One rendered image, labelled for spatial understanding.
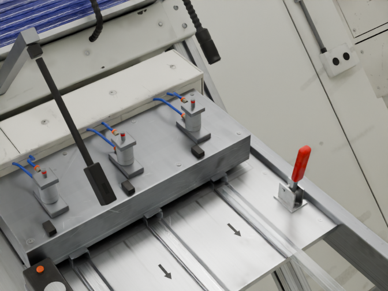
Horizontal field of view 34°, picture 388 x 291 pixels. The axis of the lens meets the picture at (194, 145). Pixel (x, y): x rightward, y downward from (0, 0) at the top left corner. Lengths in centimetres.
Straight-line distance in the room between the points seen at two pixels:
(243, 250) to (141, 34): 39
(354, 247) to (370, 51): 102
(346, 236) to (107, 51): 44
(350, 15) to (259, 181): 99
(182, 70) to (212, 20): 186
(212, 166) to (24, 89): 29
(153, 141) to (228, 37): 198
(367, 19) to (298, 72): 122
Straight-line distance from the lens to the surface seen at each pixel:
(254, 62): 286
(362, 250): 85
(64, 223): 78
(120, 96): 92
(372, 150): 314
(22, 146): 86
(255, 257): 81
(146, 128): 89
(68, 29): 93
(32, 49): 68
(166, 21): 102
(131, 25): 100
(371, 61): 182
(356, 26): 181
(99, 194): 67
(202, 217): 85
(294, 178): 83
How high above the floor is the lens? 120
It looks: 3 degrees down
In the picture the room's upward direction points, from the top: 26 degrees counter-clockwise
